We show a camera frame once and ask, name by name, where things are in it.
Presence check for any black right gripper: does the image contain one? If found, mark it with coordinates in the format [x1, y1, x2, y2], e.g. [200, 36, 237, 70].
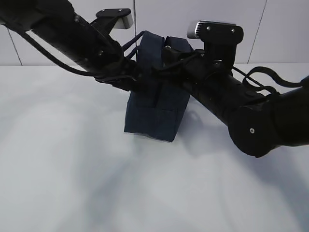
[151, 47, 200, 87]

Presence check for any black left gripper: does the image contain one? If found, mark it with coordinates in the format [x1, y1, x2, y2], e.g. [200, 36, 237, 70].
[95, 48, 145, 92]

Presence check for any dark navy lunch bag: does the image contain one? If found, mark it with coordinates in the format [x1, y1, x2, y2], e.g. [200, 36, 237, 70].
[124, 31, 193, 142]

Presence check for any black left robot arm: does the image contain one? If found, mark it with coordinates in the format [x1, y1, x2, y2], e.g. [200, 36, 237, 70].
[0, 0, 146, 92]

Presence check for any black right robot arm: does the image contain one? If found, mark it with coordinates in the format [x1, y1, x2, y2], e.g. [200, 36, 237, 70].
[152, 47, 309, 158]

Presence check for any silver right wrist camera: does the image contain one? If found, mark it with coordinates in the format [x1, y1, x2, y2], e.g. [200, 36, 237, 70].
[187, 20, 244, 70]

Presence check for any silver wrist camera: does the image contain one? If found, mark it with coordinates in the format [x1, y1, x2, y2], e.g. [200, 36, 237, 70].
[90, 8, 134, 34]
[187, 20, 244, 70]

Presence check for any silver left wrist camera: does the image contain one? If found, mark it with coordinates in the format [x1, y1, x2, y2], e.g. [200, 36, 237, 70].
[90, 8, 134, 34]

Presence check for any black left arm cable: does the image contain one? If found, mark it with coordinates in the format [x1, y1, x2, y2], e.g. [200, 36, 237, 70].
[14, 30, 97, 77]

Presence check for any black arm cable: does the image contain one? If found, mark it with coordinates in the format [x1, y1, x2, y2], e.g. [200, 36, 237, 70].
[231, 66, 309, 94]
[14, 30, 97, 77]

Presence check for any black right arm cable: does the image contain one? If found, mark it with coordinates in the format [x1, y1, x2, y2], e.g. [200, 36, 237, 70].
[231, 66, 309, 94]

